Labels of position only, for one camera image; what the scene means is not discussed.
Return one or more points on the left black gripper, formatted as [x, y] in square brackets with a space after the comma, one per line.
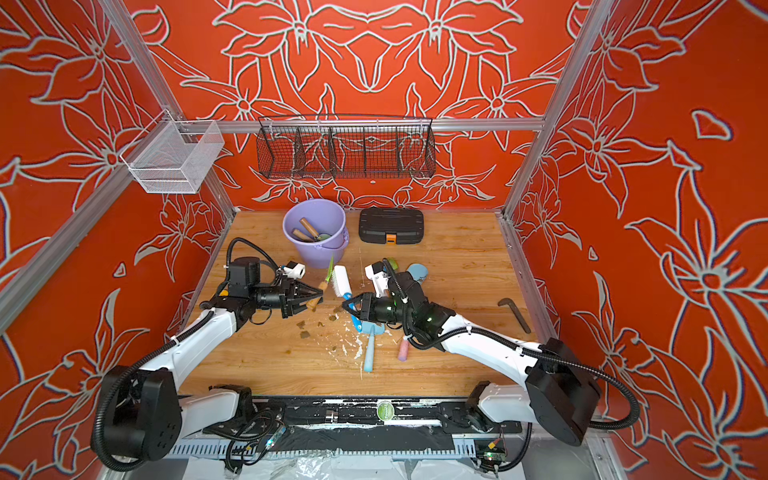
[289, 288]

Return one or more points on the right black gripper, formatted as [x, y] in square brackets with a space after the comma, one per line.
[372, 306]

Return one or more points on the green trowel wooden handle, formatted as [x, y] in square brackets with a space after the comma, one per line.
[321, 288]

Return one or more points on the light blue trowel front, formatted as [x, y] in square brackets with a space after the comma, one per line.
[369, 348]

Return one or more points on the light blue trowel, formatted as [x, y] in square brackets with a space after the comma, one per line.
[418, 271]
[369, 348]

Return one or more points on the yellow square spade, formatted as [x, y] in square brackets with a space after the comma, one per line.
[313, 232]

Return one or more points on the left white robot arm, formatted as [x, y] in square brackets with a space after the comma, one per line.
[140, 415]

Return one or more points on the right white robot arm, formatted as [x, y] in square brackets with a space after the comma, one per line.
[550, 386]

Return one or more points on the light blue trowel back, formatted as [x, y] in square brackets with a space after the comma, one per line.
[418, 271]

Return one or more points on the purple plastic bucket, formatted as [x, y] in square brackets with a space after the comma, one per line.
[318, 229]

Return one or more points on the black plastic tool case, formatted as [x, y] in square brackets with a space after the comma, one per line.
[400, 226]

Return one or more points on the green round sticker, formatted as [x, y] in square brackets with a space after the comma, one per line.
[385, 410]

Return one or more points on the black hex key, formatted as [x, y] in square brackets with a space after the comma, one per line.
[512, 306]

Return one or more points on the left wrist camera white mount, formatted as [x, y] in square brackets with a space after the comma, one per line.
[294, 270]

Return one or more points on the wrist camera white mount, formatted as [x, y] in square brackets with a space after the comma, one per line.
[294, 270]
[379, 277]

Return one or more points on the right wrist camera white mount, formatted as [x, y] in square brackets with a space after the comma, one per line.
[379, 277]

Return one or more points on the purple trowel pink handle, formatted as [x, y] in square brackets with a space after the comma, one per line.
[403, 350]

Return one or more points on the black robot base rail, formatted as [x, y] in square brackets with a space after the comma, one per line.
[350, 424]

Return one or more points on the black wire wall basket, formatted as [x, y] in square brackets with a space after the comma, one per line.
[352, 147]

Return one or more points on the white wire mesh basket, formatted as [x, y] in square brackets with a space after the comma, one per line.
[170, 156]

